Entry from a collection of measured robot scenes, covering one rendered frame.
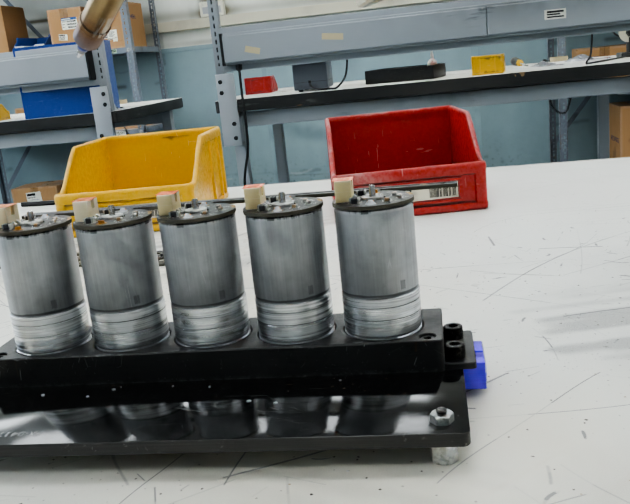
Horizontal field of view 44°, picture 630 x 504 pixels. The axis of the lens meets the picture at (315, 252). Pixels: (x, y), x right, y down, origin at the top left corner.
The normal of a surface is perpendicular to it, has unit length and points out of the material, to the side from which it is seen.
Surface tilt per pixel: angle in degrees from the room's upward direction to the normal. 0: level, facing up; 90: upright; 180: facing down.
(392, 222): 90
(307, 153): 90
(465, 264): 0
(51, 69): 90
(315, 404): 0
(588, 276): 0
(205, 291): 90
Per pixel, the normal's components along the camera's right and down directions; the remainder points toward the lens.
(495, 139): -0.16, 0.26
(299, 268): 0.25, 0.21
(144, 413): -0.10, -0.97
